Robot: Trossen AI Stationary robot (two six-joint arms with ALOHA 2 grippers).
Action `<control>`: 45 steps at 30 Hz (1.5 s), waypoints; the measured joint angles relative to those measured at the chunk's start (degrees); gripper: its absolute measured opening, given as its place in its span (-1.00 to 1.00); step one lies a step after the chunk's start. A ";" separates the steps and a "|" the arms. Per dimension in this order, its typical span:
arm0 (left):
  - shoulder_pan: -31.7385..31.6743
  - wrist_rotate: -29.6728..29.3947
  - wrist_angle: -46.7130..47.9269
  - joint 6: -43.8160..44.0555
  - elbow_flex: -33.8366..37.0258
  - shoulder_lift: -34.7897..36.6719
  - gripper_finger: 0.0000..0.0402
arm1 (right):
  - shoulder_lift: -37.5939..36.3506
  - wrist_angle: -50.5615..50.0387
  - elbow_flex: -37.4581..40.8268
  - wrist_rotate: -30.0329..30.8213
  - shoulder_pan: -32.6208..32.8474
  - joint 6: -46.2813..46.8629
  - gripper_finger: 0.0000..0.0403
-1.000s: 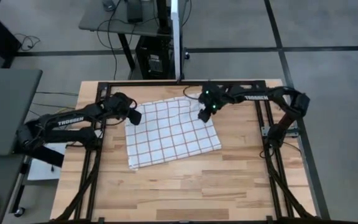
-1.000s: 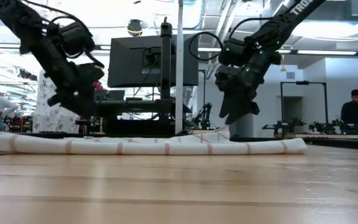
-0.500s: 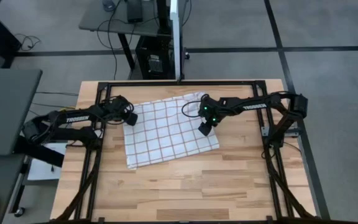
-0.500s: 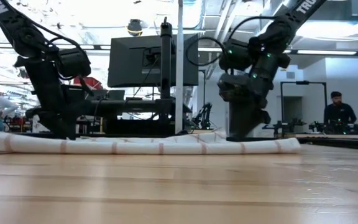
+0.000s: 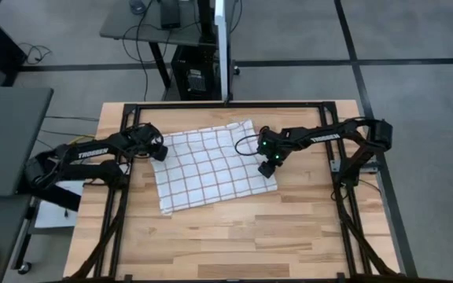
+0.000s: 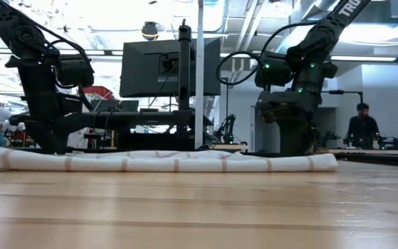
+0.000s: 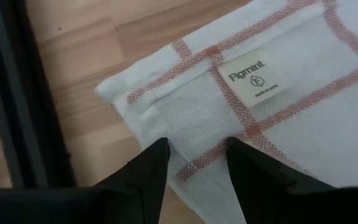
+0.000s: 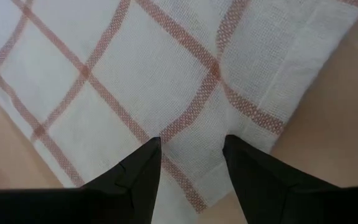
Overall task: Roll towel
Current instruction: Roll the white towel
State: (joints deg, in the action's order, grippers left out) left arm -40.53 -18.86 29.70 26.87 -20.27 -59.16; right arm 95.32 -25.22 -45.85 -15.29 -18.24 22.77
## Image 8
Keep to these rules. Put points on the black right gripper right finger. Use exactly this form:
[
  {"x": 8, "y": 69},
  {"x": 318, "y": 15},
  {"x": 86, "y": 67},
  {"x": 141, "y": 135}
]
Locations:
[{"x": 291, "y": 202}]

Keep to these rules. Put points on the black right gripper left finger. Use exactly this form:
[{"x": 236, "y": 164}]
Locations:
[{"x": 104, "y": 205}]

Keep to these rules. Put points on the white towel with red grid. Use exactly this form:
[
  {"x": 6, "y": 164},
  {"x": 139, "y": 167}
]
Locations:
[{"x": 135, "y": 77}]

